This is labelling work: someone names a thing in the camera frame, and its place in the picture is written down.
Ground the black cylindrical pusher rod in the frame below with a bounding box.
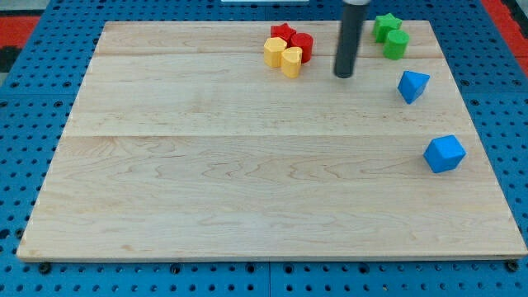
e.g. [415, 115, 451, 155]
[333, 0, 370, 78]

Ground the wooden board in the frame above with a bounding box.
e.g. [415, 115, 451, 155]
[16, 21, 527, 262]

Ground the green star block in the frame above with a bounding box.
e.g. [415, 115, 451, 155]
[372, 13, 403, 43]

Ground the blue cube block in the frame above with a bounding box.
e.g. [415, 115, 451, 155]
[423, 134, 466, 173]

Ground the green cylinder block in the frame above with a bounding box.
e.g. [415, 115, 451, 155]
[383, 30, 410, 60]

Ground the red cylinder block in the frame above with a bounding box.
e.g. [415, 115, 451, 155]
[290, 33, 314, 64]

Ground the red star block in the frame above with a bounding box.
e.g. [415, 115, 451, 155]
[270, 22, 297, 43]

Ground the yellow heart block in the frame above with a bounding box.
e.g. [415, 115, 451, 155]
[280, 47, 303, 78]

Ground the yellow hexagon block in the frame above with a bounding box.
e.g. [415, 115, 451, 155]
[263, 37, 287, 68]

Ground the blue triangle block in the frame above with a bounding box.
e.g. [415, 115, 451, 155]
[397, 70, 431, 105]

